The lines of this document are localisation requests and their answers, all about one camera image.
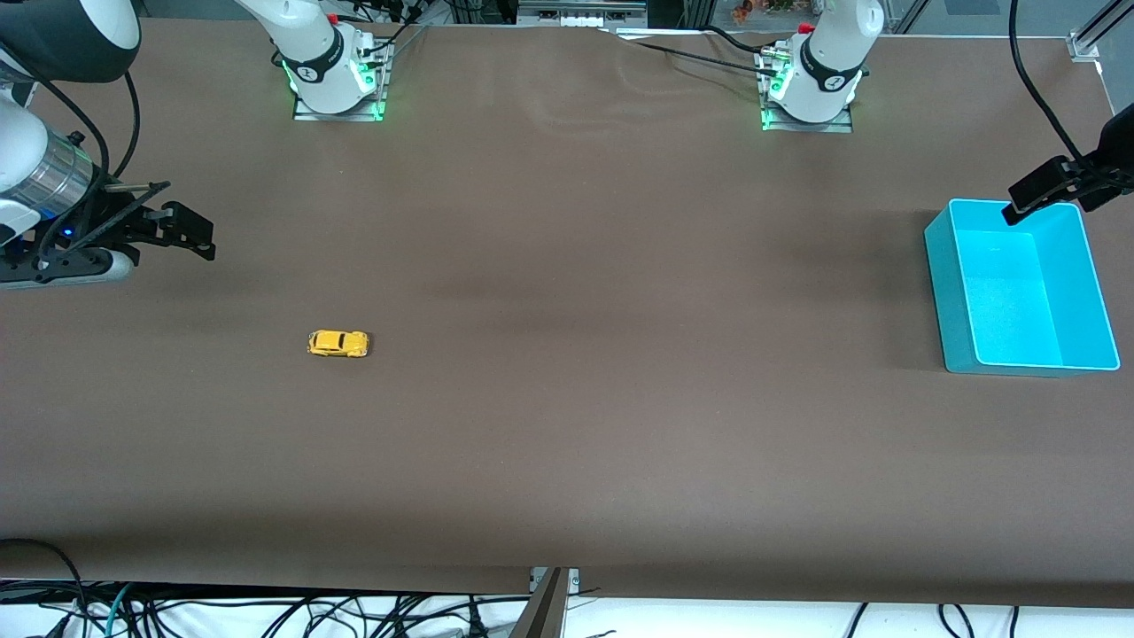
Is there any yellow toy beetle car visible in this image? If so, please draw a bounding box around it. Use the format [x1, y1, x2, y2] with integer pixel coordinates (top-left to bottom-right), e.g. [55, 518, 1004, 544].
[307, 330, 370, 359]

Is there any teal plastic storage bin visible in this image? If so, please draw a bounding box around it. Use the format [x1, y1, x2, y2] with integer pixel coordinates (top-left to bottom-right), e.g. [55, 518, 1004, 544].
[924, 198, 1122, 378]

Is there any brown table cover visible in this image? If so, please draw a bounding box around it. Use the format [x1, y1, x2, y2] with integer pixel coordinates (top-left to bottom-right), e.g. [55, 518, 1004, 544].
[0, 18, 1134, 609]

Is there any white background device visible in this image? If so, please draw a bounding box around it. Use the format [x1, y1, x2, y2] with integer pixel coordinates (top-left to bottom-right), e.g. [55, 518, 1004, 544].
[517, 0, 649, 28]

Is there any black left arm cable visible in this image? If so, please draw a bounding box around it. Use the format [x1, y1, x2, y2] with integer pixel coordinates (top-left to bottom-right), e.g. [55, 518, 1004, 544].
[1009, 0, 1089, 166]

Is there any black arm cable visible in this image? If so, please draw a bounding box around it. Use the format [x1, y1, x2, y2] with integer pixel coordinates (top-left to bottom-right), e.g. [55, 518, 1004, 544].
[1009, 0, 1089, 166]
[27, 69, 143, 180]

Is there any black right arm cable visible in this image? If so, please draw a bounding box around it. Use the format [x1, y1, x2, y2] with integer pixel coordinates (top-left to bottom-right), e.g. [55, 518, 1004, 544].
[27, 69, 143, 180]

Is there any aluminium frame profile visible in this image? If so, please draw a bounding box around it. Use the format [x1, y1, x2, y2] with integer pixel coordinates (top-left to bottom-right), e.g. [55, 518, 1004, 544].
[1067, 0, 1134, 62]

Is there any black looped floor cable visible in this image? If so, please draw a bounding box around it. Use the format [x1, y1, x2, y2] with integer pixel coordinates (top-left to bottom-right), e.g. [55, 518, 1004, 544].
[0, 537, 91, 638]

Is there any black base power cable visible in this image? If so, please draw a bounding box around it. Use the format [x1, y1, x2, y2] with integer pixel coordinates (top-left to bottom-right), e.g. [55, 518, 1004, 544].
[611, 25, 782, 79]

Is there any teal floor cable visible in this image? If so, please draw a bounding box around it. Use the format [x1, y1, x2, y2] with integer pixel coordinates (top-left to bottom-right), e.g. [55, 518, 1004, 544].
[103, 582, 136, 638]

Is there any metal table bracket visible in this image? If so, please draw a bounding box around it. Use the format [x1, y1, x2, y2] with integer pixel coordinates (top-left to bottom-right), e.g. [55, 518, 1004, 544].
[509, 567, 581, 638]

